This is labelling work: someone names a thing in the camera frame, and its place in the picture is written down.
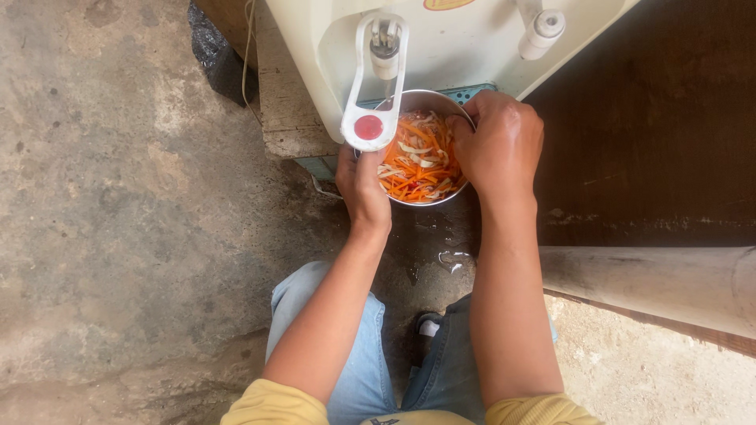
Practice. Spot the person's left hand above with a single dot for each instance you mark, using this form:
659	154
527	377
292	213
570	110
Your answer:
363	189

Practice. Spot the person's right hand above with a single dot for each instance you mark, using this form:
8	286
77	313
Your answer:
502	144

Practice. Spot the person's left fingers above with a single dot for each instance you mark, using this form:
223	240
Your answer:
369	158

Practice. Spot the person's right fingers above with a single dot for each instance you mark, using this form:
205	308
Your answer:
466	133

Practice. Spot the round steel bowl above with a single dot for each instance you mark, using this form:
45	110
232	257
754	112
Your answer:
428	195

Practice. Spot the shredded carrot salad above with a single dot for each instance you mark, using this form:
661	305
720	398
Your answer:
420	162

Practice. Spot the white tap lever red button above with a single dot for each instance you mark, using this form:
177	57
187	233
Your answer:
372	88

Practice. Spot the white water dispenser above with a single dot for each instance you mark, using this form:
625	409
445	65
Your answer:
449	41

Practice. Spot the white round tap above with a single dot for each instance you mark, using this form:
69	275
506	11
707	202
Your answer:
542	32

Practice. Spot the black plastic bag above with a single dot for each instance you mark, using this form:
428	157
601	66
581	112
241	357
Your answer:
219	56

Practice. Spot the black sandal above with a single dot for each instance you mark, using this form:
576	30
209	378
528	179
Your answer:
426	330

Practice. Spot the blue jeans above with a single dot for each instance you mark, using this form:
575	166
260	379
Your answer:
384	360

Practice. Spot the pale wooden beam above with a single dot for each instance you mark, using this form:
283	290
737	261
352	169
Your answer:
649	286

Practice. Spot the yellow shirt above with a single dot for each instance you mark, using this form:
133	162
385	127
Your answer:
283	407

